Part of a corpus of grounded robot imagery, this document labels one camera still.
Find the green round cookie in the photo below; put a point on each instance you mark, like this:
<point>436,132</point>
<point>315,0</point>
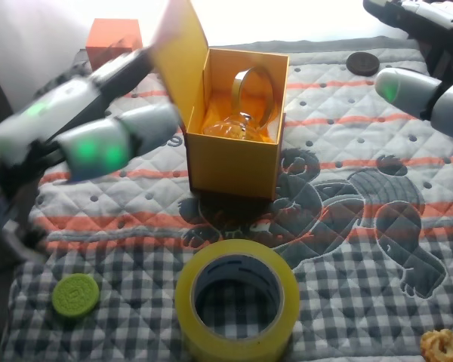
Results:
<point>75,298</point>

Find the grey quilt with bear print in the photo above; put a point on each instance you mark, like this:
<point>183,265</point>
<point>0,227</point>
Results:
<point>362,301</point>

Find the orange cube block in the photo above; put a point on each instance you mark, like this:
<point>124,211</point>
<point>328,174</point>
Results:
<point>113,34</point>

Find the brown round sandwich cookie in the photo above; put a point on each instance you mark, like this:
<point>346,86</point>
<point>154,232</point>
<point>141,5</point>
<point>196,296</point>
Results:
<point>363,64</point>

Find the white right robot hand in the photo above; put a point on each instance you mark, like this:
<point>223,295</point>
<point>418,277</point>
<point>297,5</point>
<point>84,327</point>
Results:
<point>449,109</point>

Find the yellow box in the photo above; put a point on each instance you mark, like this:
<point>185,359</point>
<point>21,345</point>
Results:
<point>230,166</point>

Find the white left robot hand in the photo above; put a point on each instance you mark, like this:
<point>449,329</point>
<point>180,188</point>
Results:
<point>94,147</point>

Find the yellow clear tape roll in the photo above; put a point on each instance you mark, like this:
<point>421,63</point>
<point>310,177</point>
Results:
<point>234,347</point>

